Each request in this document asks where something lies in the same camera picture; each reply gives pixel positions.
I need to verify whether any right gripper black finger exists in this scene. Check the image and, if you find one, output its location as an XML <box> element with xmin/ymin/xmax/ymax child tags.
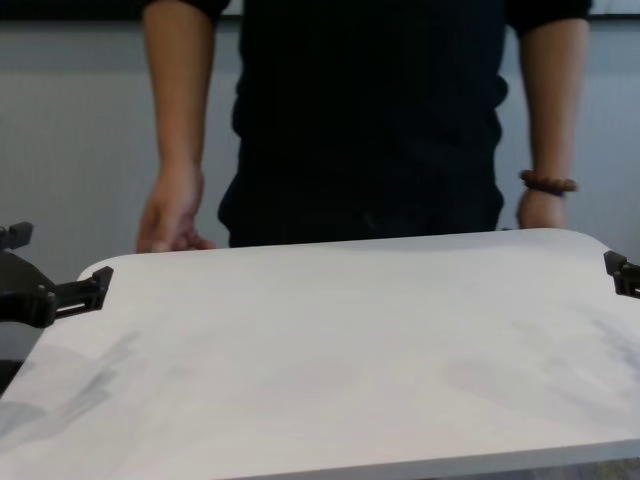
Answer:
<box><xmin>603</xmin><ymin>249</ymin><xmax>640</xmax><ymax>301</ymax></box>

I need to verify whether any person's left hand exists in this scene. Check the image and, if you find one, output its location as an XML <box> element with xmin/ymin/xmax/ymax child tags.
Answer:
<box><xmin>514</xmin><ymin>189</ymin><xmax>569</xmax><ymax>231</ymax></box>

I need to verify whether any brown wooden bead bracelet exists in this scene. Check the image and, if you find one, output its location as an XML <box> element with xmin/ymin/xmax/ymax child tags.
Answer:
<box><xmin>518</xmin><ymin>169</ymin><xmax>580</xmax><ymax>194</ymax></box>

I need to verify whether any person in black clothes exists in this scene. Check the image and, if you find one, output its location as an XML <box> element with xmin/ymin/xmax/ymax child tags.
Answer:
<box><xmin>142</xmin><ymin>0</ymin><xmax>591</xmax><ymax>249</ymax></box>

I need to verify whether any white mobile pedestal table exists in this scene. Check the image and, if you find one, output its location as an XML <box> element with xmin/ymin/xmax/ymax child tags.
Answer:
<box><xmin>0</xmin><ymin>227</ymin><xmax>640</xmax><ymax>480</ymax></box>

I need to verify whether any person's right hand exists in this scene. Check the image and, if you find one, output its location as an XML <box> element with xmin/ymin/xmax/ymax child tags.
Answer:
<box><xmin>135</xmin><ymin>164</ymin><xmax>217</xmax><ymax>254</ymax></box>

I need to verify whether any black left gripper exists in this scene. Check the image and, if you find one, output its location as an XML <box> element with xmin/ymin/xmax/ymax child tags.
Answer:
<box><xmin>0</xmin><ymin>222</ymin><xmax>115</xmax><ymax>330</ymax></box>

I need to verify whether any person's left forearm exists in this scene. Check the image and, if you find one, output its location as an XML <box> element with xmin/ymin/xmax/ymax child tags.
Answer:
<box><xmin>517</xmin><ymin>19</ymin><xmax>591</xmax><ymax>176</ymax></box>

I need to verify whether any black wall frame strip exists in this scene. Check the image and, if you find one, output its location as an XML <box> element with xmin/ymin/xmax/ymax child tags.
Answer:
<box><xmin>0</xmin><ymin>0</ymin><xmax>640</xmax><ymax>24</ymax></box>

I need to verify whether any person's right forearm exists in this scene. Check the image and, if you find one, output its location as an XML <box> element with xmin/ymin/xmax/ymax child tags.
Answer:
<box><xmin>142</xmin><ymin>0</ymin><xmax>216</xmax><ymax>176</ymax></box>

